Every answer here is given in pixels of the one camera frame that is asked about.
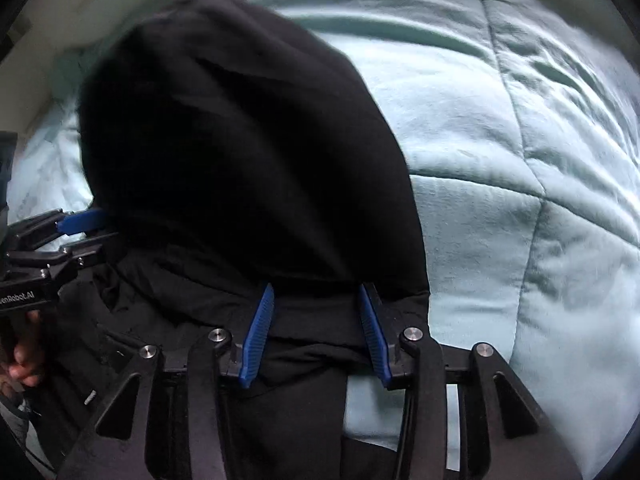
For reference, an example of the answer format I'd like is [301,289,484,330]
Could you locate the light teal quilted duvet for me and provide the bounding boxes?
[1,0,639,479]

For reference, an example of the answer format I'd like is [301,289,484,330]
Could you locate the person's left hand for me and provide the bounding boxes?
[1,310,42,388]

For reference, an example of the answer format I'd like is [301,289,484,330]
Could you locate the black hooded parka coat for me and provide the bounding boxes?
[32,0,428,479]

